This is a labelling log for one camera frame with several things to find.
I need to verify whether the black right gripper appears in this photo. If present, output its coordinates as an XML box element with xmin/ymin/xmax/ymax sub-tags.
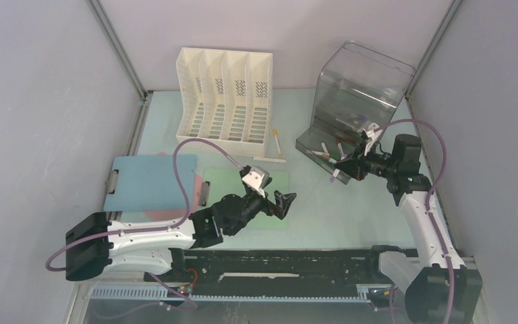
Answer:
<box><xmin>335</xmin><ymin>139</ymin><xmax>398</xmax><ymax>181</ymax></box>

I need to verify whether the red capped white marker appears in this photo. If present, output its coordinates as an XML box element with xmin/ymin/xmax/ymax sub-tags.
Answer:
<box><xmin>336</xmin><ymin>138</ymin><xmax>347</xmax><ymax>160</ymax></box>

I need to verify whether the transparent grey drawer box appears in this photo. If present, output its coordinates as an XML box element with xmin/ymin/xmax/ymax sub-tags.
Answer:
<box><xmin>295</xmin><ymin>41</ymin><xmax>415</xmax><ymax>177</ymax></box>

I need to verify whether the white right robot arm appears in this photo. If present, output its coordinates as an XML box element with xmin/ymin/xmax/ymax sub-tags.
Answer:
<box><xmin>335</xmin><ymin>134</ymin><xmax>482</xmax><ymax>323</ymax></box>

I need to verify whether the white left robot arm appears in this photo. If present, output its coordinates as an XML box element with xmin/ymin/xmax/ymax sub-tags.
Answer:
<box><xmin>65</xmin><ymin>190</ymin><xmax>297</xmax><ymax>281</ymax></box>

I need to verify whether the white marker pen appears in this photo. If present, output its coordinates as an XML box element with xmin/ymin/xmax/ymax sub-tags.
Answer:
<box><xmin>253</xmin><ymin>157</ymin><xmax>287</xmax><ymax>163</ymax></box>

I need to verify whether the green clipboard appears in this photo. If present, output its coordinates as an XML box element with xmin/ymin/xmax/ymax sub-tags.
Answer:
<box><xmin>203</xmin><ymin>168</ymin><xmax>290</xmax><ymax>230</ymax></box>

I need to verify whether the yellow capped pen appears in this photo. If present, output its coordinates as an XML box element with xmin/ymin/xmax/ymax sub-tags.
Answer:
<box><xmin>272</xmin><ymin>129</ymin><xmax>283</xmax><ymax>157</ymax></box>

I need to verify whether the white file organizer rack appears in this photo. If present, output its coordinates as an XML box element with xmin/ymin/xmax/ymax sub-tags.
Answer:
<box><xmin>176</xmin><ymin>47</ymin><xmax>273</xmax><ymax>157</ymax></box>

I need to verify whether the pink paper sheet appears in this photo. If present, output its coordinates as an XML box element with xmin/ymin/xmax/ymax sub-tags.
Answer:
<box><xmin>144</xmin><ymin>174</ymin><xmax>203</xmax><ymax>221</ymax></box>

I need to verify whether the blue clipboard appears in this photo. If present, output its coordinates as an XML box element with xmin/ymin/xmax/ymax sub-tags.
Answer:
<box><xmin>103</xmin><ymin>155</ymin><xmax>197</xmax><ymax>212</ymax></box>

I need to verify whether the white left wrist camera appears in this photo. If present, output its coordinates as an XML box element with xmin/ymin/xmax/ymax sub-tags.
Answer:
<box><xmin>240</xmin><ymin>165</ymin><xmax>272</xmax><ymax>198</ymax></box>

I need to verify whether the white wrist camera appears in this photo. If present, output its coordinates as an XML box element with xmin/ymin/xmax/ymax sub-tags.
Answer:
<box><xmin>240</xmin><ymin>165</ymin><xmax>272</xmax><ymax>198</ymax></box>
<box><xmin>357</xmin><ymin>121</ymin><xmax>383</xmax><ymax>156</ymax></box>

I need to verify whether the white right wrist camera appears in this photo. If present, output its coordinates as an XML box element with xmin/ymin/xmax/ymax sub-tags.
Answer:
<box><xmin>357</xmin><ymin>121</ymin><xmax>383</xmax><ymax>156</ymax></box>

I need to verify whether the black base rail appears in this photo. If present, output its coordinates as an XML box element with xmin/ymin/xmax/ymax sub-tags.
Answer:
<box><xmin>158</xmin><ymin>249</ymin><xmax>392</xmax><ymax>299</ymax></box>

